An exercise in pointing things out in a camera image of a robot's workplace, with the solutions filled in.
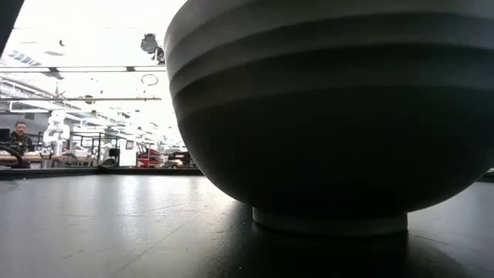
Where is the large dark grey bowl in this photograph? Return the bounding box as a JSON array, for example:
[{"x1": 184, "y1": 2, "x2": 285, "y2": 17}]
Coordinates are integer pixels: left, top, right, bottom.
[{"x1": 164, "y1": 0, "x2": 494, "y2": 237}]

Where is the red tool cart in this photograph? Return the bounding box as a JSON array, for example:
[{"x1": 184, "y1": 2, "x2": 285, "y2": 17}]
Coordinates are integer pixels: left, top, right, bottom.
[{"x1": 136, "y1": 143, "x2": 163, "y2": 169}]

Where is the white cabinet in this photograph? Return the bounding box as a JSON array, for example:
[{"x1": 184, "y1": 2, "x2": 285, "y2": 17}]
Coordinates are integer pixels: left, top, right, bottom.
[{"x1": 118, "y1": 137, "x2": 138, "y2": 168}]

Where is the person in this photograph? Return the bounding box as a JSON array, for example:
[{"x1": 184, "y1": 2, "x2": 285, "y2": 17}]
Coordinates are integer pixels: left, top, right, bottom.
[{"x1": 8, "y1": 120, "x2": 36, "y2": 154}]

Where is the hanging black cable ring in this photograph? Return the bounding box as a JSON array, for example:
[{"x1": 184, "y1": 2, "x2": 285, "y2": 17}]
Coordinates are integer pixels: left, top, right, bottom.
[{"x1": 140, "y1": 73, "x2": 160, "y2": 87}]

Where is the black table frame rail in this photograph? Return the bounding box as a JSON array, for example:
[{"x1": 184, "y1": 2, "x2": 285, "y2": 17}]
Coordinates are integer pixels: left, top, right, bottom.
[{"x1": 0, "y1": 165, "x2": 494, "y2": 184}]

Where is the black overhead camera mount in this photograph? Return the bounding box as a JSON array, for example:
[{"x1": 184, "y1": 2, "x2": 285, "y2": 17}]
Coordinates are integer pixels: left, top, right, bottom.
[{"x1": 140, "y1": 33, "x2": 167, "y2": 66}]

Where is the black metal rack frame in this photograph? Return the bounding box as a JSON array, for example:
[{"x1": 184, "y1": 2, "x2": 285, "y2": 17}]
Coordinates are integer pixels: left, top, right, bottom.
[{"x1": 68, "y1": 132, "x2": 121, "y2": 168}]

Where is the black cable loop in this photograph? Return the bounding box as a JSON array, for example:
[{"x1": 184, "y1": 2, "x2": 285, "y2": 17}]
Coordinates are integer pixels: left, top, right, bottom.
[{"x1": 0, "y1": 143, "x2": 31, "y2": 169}]

